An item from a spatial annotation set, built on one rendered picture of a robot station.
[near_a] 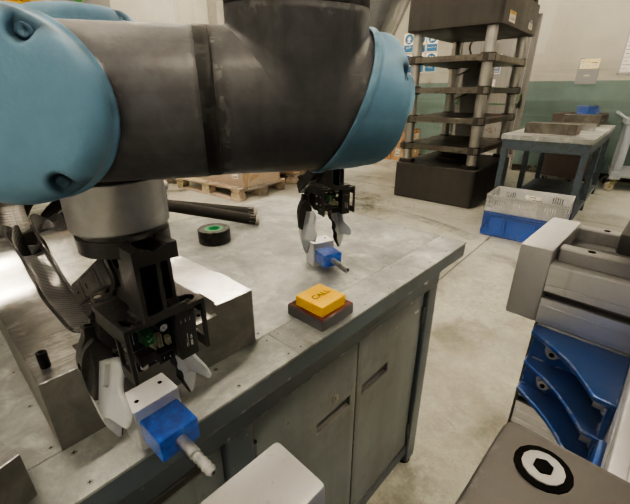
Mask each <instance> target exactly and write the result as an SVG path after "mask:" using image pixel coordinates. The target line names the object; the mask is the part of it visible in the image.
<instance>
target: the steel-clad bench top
mask: <svg viewBox="0 0 630 504"><path fill-rule="evenodd" d="M299 201H300V200H299V199H296V198H292V197H288V196H284V195H278V196H274V197H270V198H266V199H262V200H258V201H254V202H250V203H246V204H242V205H238V206H243V207H254V208H257V210H258V212H257V215H260V222H259V225H252V224H245V223H239V222H233V221H226V220H220V219H213V218H207V217H200V216H194V217H190V218H186V219H182V220H178V221H174V222H170V223H169V227H170V233H171V238H172V239H175V240H176V242H177V248H178V253H179V254H180V255H181V256H183V257H184V258H186V259H188V260H190V261H193V262H195V263H197V264H199V265H202V266H204V267H206V268H208V269H210V270H212V271H214V272H219V273H221V274H223V275H225V276H227V277H229V278H231V279H232V280H234V281H236V282H238V283H240V284H242V285H244V286H246V287H248V288H250V289H251V290H252V300H253V313H254V326H255V339H256V341H255V342H253V343H251V344H250V345H248V346H246V347H244V348H243V349H241V350H239V351H237V352H236V353H234V354H232V355H230V356H229V357H227V358H225V359H223V360H222V361H220V362H218V363H216V364H215V365H213V366H211V367H209V370H210V372H211V377H210V378H207V377H205V376H202V375H200V374H197V375H196V380H195V385H194V390H193V391H192V392H189V391H188V390H187V389H186V387H185V386H184V385H183V384H182V383H181V384H180V385H178V388H179V394H180V399H181V403H182V404H184V405H185V406H186V407H187V408H188V409H189V410H190V411H191V412H192V413H193V414H194V415H195V416H197V419H198V424H199V423H200V422H202V421H203V420H204V419H206V418H207V417H209V416H210V415H212V414H213V413H215V412H216V411H218V410H219V409H221V408H222V407H224V406H225V405H227V404H228V403H230V402H231V401H233V400H234V399H236V398H237V397H239V396H240V395H242V394H243V393H245V392H246V391H248V390H249V389H251V388H252V387H254V386H255V385H257V384H258V383H260V382H261V381H263V380H264V379H266V378H267V377H269V376H270V375H272V374H273V373H274V372H276V371H277V370H279V369H280V368H282V367H283V366H285V365H286V364H288V363H289V362H291V361H292V360H294V359H295V358H297V357H298V356H299V355H301V354H303V353H304V352H306V351H307V350H309V349H310V348H312V347H313V346H315V345H316V344H318V343H319V342H321V341H322V340H324V339H325V338H327V337H328V336H330V335H331V334H333V333H334V332H336V331H337V330H339V329H340V328H342V327H343V326H344V325H346V324H347V323H349V322H350V321H352V320H353V319H355V318H356V317H358V316H359V315H361V314H362V313H364V312H365V311H367V310H368V309H370V308H371V307H373V306H374V305H376V304H377V303H379V302H380V301H382V300H383V299H385V298H386V297H388V296H389V295H391V294H392V293H394V292H395V291H397V290H398V289H400V288H401V287H403V286H404V285H406V284H407V283H409V282H410V281H412V280H413V279H414V278H416V277H417V276H419V275H420V274H422V273H423V272H425V271H426V270H428V269H429V268H431V267H432V266H434V265H435V264H437V263H438V262H440V261H441V260H443V259H444V258H446V257H447V256H449V255H450V254H452V253H453V252H455V251H456V250H458V249H459V248H461V247H462V246H464V245H465V244H467V242H464V241H460V240H457V239H453V238H449V237H445V236H440V235H437V234H433V233H429V232H425V231H421V230H417V229H413V228H409V227H405V226H402V225H398V224H394V223H390V222H386V221H382V220H378V219H374V218H370V217H366V216H362V215H358V214H354V213H351V212H349V213H347V214H343V217H344V220H345V222H346V223H347V224H348V225H349V226H350V228H351V234H350V235H345V234H343V239H342V242H341V245H340V246H339V247H338V246H337V245H336V243H335V240H334V238H333V230H332V228H331V227H332V222H331V220H330V219H329V218H328V215H325V217H322V216H321V215H319V214H318V211H317V210H314V209H313V207H312V206H311V207H312V211H315V213H316V221H315V228H316V231H317V237H319V236H324V235H326V236H328V237H329V238H331V239H333V240H334V248H335V249H337V250H338V251H340V252H341V253H342V257H341V263H342V264H344V265H345V266H347V267H348V268H349V272H348V273H344V272H343V271H342V270H340V269H339V268H338V267H336V266H331V267H327V268H323V267H322V266H321V265H320V266H316V267H313V266H312V265H311V264H309V263H308V262H307V261H306V253H305V252H304V249H303V247H302V244H301V240H300V234H299V228H298V221H297V207H298V204H299ZM211 223H223V224H227V225H229V226H230V233H231V241H230V242H229V243H227V244H225V245H221V246H215V247H207V246H203V245H201V244H199V239H198V232H197V229H198V228H199V227H200V226H202V225H206V224H211ZM317 284H322V285H324V286H327V287H329V288H331V289H334V290H336V291H338V292H340V293H343V294H345V299H346V300H348V301H351V302H353V313H351V314H350V315H348V316H347V317H345V318H344V319H342V320H340V321H339V322H337V323H336V324H334V325H333V326H331V327H330V328H328V329H327V330H325V331H324V332H321V331H319V330H317V329H315V328H313V327H312V326H310V325H308V324H306V323H304V322H302V321H301V320H299V319H297V318H295V317H293V316H291V315H289V314H288V304H289V303H290V302H292V301H294V300H296V295H298V294H300V293H302V292H304V291H306V290H308V289H310V288H312V287H314V286H315V285H317ZM0 442H2V443H3V444H5V445H7V446H8V447H10V448H11V449H13V450H14V451H16V452H17V453H19V454H20V456H21V458H22V461H23V463H24V465H25V467H26V470H27V472H28V474H29V476H30V479H31V481H32V483H33V485H34V488H35V490H36V492H37V496H36V497H34V498H33V499H32V500H31V501H30V502H28V503H27V504H79V503H81V502H82V501H84V500H85V499H87V498H88V497H90V496H91V495H93V494H94V493H96V492H97V491H99V490H100V489H102V488H103V487H105V486H106V485H108V484H109V483H111V482H112V481H114V480H115V479H117V478H118V477H120V476H121V475H123V474H124V473H126V472H127V471H129V470H130V469H132V468H133V467H134V466H136V465H137V464H139V463H140V462H142V461H143V460H145V459H146V458H148V457H149V456H151V455H152V454H154V451H153V450H152V449H151V448H150V447H149V448H148V449H146V450H145V451H142V450H141V449H140V448H139V447H138V445H137V444H136V443H135V442H134V440H133V439H132V438H131V437H130V436H129V434H128V433H127V429H125V428H124V430H123V435H122V436H120V437H118V436H117V435H115V434H114V433H113V432H111V431H110V430H109V429H108V427H107V426H106V427H104V428H102V429H101V430H99V431H97V432H95V433H94V434H92V435H90V436H88V437H87V438H85V439H83V440H81V441H80V442H78V443H76V444H74V445H73V446H71V447H69V448H67V449H66V450H64V451H62V449H61V447H60V446H59V444H58V442H57V440H56V438H55V436H54V434H53V432H52V430H51V428H50V426H49V424H48V422H47V420H46V418H45V416H44V414H43V412H42V410H41V409H40V407H39V405H38V403H37V401H36V399H35V397H34V395H33V393H32V391H31V389H30V387H29V385H28V383H27V381H26V379H25V377H24V375H23V374H22V372H21V370H20V368H19V366H18V364H17V362H16V360H15V358H14V356H13V354H12V352H11V350H10V348H9V346H8V344H7V342H6V340H5V338H4V337H3V335H2V333H1V331H0Z"/></svg>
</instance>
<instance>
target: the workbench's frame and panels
mask: <svg viewBox="0 0 630 504"><path fill-rule="evenodd" d="M464 250H465V245H464V246H462V247H461V248H459V249H458V250H456V251H455V252H453V253H452V254H450V255H449V256H447V257H446V258H444V259H443V260H441V261H440V262H438V263H437V264H435V265H434V266H432V267H431V268H429V269H428V270H426V271H425V272H423V273H422V274H420V275H419V276H417V277H416V278H414V279H413V280H412V281H410V282H409V283H407V284H406V285H404V286H403V287H401V288H400V289H398V290H397V291H395V292H394V293H392V294H391V295H389V296H388V297H386V298H385V299H383V300H382V301H380V302H379V303H377V304H376V305H374V306H373V307H371V308H370V309H368V310H367V311H365V312H364V313H362V314H361V315H359V316H358V317H356V318H355V319H353V320H352V321H350V322H349V323H347V324H346V325H344V326H343V327H342V328H340V329H339V330H337V331H336V332H334V333H333V334H331V335H330V336H328V337H327V338H325V339H324V340H322V341H321V342H319V343H318V344H316V345H315V346H313V347H312V348H310V349H309V350H307V351H306V352H304V353H303V354H301V355H299V356H298V357H297V358H295V359H294V360H292V361H291V362H289V363H288V364H286V365H285V366H283V367H282V368H280V369H279V370H277V371H276V372H274V373H273V374H272V375H270V376H269V377H267V378H266V379H264V380H263V381H261V382H260V383H258V384H257V385H255V386H254V387H252V388H251V389H249V390H248V391H246V392H245V393H243V394H242V395H240V396H239V397H237V398H236V399H234V400H233V401H231V402H230V403H228V404H227V405H225V406H224V407H222V408H221V409H219V410H218V411H216V412H215V413H213V414H212V415H210V416H209V417H207V418H206V419H204V420H203V421H202V422H200V423H199V424H198V425H199V431H200V436H199V437H198V438H197V439H195V440H194V441H193V442H194V443H195V444H196V445H197V446H198V447H199V448H200V450H201V452H203V453H204V456H207V458H208V460H211V462H212V464H215V466H216V469H217V472H216V474H215V475H214V476H213V477H209V476H206V475H205V472H202V471H201V468H199V467H197V464H195V463H194V462H193V461H191V460H190V459H189V458H188V457H187V456H186V455H185V454H184V452H183V451H182V450H181V451H179V452H178V453H177V454H175V455H174V456H172V457H171V458H170V459H168V460H167V461H166V462H162V461H161V460H160V458H159V457H158V456H157V455H156V454H155V453H154V454H152V455H151V456H149V457H148V458H146V459H145V460H143V461H142V462H140V463H139V464H137V465H136V466H134V467H133V468H132V469H130V470H129V471H127V472H126V473H124V474H123V475H121V476H120V477H118V478H117V479H115V480H114V481H112V482H111V483H109V484H108V485H106V486H105V487H103V488H102V489H100V490H99V491H97V492H96V493H94V494H93V495H91V496H90V497H88V498H87V499H85V500H84V501H82V502H81V503H79V504H200V503H201V502H202V501H204V500H205V499H206V498H207V497H209V496H210V495H211V494H212V493H213V492H215V491H216V490H217V489H218V488H220V487H221V486H222V485H223V484H225V483H226V482H227V481H228V480H230V479H231V478H232V477H233V476H235V475H236V474H237V473H238V472H239V471H241V470H242V469H243V468H244V467H246V466H247V465H248V464H249V463H251V462H252V461H253V460H254V459H256V458H257V457H258V456H259V455H260V454H262V453H263V452H264V451H265V450H267V449H268V448H269V447H270V446H272V445H273V444H274V443H280V444H281V445H282V446H283V447H284V448H285V449H286V450H288V451H289V452H290V453H291V454H292V455H293V456H294V457H295V458H296V459H297V460H298V461H300V462H301V463H302V464H303V465H304V466H305V467H306V468H307V469H308V470H309V471H310V472H312V473H313V474H314V475H315V476H316V477H317V478H318V479H319V480H320V481H321V482H322V483H323V485H324V487H325V504H366V503H367V501H368V500H369V499H370V498H371V496H372V495H373V494H374V493H375V491H376V490H377V489H378V488H379V486H380V485H381V484H382V482H383V481H384V480H385V479H386V477H387V476H388V475H389V474H390V472H391V471H392V470H393V469H394V467H395V466H396V465H397V464H398V462H401V463H407V462H408V461H409V460H410V457H411V455H412V454H413V450H414V443H415V436H416V429H417V423H418V416H419V409H420V402H421V395H422V388H423V382H424V375H425V368H426V361H427V354H428V347H429V341H430V334H431V327H432V320H433V313H434V306H435V300H436V293H437V286H438V282H439V275H440V272H441V271H442V270H444V269H445V268H447V267H448V266H449V265H451V264H452V263H454V262H455V261H456V260H458V259H459V258H461V257H462V256H463V255H464Z"/></svg>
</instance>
